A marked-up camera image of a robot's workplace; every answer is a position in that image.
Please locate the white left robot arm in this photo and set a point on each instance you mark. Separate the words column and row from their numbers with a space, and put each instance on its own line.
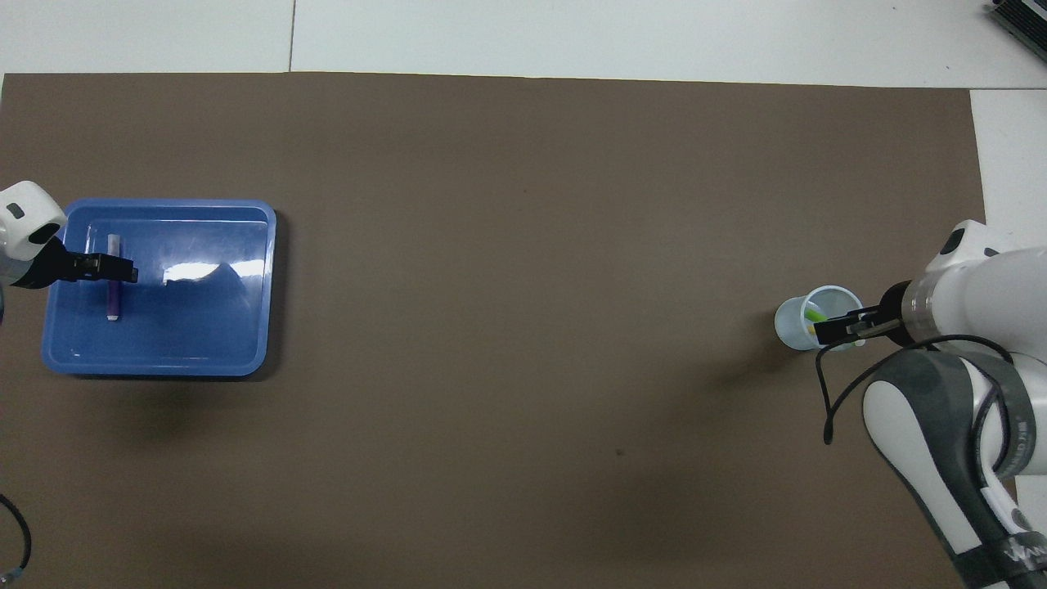
column 24, row 209

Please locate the brown table mat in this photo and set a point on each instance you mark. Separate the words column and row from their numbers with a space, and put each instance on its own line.
column 523, row 245

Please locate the purple marker pen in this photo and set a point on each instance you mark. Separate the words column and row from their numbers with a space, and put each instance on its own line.
column 114, row 303

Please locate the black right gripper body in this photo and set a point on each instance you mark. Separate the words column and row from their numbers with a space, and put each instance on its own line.
column 896, row 315

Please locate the blue plastic tray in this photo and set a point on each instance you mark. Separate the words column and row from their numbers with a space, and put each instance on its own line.
column 204, row 327

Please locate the grey finned device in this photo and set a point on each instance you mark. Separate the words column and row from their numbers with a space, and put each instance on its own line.
column 1022, row 18

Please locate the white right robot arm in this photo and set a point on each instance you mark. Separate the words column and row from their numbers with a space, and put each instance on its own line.
column 981, row 286

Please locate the translucent plastic cup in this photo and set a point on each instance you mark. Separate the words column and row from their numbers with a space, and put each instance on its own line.
column 789, row 323

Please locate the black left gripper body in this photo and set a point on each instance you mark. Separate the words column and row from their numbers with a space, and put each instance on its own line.
column 49, row 262

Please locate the green marker pen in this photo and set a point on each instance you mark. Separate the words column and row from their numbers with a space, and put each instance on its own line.
column 815, row 314

